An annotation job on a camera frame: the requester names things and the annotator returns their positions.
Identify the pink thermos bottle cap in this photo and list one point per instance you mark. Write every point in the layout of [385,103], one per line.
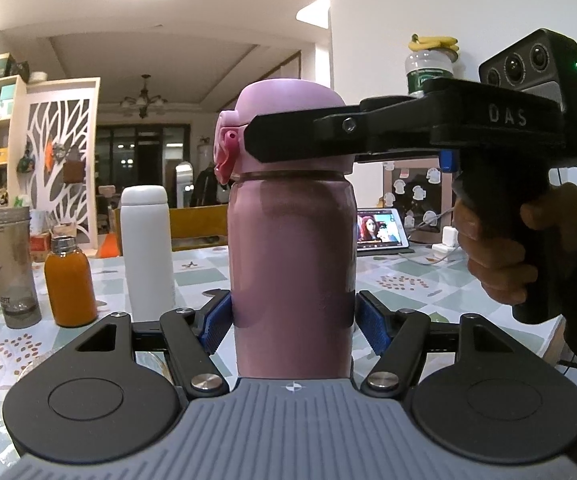
[271,96]

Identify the wooden chair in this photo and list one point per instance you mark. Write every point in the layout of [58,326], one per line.
[196,227]

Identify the pink thermos bottle body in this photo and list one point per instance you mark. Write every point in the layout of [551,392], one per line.
[293,249]

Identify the grey transparent tumbler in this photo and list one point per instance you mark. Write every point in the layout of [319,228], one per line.
[18,296]

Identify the white tree pattern screen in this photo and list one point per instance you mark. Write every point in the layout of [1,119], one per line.
[59,124]

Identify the cream shelf cabinet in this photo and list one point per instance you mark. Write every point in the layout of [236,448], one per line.
[13,92]

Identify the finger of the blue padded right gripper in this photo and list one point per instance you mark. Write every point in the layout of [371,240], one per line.
[406,328]

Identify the white thermos bottle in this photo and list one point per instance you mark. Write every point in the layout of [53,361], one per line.
[150,279]

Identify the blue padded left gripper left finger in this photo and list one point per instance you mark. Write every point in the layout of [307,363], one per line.
[208,325]

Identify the tablet with video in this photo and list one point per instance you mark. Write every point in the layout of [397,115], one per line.
[380,232]

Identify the chandelier ceiling lamp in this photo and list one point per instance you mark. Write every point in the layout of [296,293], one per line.
[144,101]

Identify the yellow bananas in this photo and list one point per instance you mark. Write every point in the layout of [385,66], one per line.
[419,43]

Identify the person's right hand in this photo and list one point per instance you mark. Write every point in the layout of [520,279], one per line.
[501,264]

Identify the black handheld left gripper right finger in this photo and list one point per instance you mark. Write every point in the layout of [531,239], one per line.
[303,132]

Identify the black camera box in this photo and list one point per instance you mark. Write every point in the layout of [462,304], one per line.
[544,63]

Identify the orange juice glass bottle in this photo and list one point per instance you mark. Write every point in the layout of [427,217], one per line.
[69,284]

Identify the white charger plug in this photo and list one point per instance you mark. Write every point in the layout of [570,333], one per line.
[449,241]

